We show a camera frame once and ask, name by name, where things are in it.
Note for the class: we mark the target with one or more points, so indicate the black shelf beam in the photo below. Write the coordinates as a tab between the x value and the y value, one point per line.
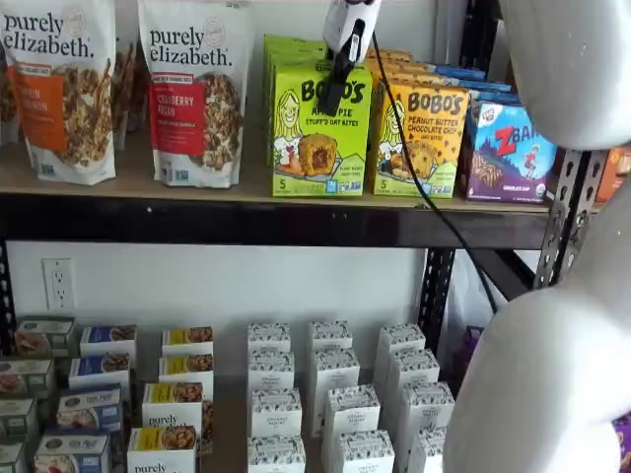
246	222

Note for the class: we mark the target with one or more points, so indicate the perforated metal shelf upright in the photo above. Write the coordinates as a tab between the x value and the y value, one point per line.
567	212

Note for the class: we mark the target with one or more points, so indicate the yellow label granola box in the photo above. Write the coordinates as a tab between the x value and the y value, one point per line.
172	406
162	451
187	339
186	369

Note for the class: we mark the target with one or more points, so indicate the red label granola bag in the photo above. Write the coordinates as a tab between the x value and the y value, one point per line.
197	108

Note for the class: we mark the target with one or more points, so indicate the blue purple Zbar box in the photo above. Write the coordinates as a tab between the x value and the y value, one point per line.
461	73
488	87
498	99
508	157

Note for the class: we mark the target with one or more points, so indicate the blue label food box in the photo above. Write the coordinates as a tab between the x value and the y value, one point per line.
91	409
71	453
98	369
108	340

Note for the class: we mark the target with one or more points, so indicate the green label food box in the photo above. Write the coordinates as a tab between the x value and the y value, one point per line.
11	458
27	377
17	419
44	335

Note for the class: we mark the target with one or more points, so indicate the green Bobo's apple pie box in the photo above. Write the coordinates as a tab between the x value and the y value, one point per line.
291	52
291	41
269	98
320	148

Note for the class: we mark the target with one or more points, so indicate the white wall outlet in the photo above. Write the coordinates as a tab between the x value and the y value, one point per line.
58	284

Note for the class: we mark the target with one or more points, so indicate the black diagonal shelf brace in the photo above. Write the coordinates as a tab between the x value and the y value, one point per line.
512	273

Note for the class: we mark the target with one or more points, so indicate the orange snack box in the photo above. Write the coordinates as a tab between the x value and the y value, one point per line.
613	175

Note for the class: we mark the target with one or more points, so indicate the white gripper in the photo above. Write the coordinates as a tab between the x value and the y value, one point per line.
352	24

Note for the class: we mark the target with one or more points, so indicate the white patterned pastry box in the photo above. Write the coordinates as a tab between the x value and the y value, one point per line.
425	453
424	409
330	335
271	372
268	337
276	455
400	340
415	369
366	453
335	369
351	414
276	414

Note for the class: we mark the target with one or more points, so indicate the orange label granola bag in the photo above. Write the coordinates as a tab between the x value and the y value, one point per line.
64	98

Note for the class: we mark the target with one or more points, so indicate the white granola bag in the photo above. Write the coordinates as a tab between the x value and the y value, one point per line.
129	93
7	98

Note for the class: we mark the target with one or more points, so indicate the yellow Bobo's peanut butter box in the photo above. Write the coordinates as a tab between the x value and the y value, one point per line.
419	77
429	148
397	54
414	65

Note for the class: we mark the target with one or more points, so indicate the purple snack box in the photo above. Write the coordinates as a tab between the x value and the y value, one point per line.
622	428
472	345

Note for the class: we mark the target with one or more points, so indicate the black perforated shelf upright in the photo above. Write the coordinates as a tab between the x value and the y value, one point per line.
439	305
5	295

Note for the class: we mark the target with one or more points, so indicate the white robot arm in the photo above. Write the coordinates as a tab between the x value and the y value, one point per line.
542	369

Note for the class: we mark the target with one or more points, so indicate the wooden shelf board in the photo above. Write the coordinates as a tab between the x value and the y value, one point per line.
133	189

